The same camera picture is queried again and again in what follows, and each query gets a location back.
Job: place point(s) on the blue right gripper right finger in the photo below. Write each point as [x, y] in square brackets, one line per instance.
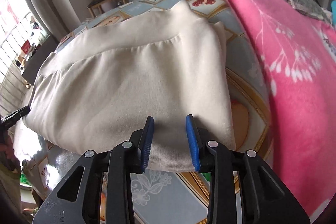
[194, 141]

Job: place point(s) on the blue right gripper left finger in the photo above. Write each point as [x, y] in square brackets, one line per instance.
[145, 142]

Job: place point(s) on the cream zip-up hoodie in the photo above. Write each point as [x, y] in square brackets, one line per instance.
[104, 84]

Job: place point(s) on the dark grey low cabinet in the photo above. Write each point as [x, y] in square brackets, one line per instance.
[33, 65]

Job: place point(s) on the pink floral fleece blanket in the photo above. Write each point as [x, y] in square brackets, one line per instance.
[297, 55]

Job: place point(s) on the grey green patterned pillow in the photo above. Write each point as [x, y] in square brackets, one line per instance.
[311, 9]

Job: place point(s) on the blue plush toy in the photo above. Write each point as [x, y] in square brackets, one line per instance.
[333, 10]

